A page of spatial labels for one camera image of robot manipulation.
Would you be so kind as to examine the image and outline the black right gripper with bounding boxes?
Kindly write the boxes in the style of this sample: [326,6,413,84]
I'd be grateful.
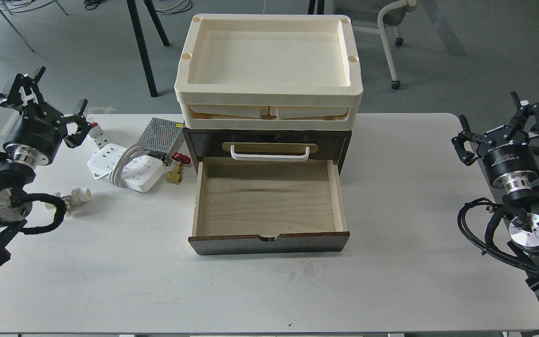
[452,91,539,189]

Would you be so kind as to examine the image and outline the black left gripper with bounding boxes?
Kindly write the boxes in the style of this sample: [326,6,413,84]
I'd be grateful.
[0,66,92,166]

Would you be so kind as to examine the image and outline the white power strip with cable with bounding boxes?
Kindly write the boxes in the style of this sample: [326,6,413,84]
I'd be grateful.
[87,143,167,192]

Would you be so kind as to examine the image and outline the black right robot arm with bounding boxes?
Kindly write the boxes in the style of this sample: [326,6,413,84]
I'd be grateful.
[451,92,539,299]

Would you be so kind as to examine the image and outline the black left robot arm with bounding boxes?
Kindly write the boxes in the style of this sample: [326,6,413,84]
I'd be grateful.
[0,67,92,267]

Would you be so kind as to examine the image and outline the white plug red button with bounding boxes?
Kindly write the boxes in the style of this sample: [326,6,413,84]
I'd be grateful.
[88,122,110,149]

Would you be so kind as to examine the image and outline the white plastic pipe fitting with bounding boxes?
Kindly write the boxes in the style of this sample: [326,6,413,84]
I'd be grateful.
[53,188,92,216]

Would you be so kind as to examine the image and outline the metal mesh power supply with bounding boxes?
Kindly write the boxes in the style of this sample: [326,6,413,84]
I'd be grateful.
[137,117,184,164]

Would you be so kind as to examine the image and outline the black table legs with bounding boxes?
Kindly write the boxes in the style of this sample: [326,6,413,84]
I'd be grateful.
[126,0,170,97]

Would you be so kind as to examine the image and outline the white chair with wheels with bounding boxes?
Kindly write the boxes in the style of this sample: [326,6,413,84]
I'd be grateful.
[330,0,419,90]

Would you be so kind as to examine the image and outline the cream plastic tray stack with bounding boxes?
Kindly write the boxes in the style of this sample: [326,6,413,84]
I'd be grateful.
[174,14,363,132]

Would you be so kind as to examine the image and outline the open wooden drawer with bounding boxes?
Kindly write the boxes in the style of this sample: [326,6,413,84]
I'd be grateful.
[188,157,350,255]

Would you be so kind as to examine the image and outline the grey metal frame legs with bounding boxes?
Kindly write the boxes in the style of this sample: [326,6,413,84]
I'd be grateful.
[0,0,69,52]

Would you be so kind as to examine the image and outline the brass valve red handle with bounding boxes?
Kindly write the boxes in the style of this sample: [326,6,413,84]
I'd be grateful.
[166,152,192,185]

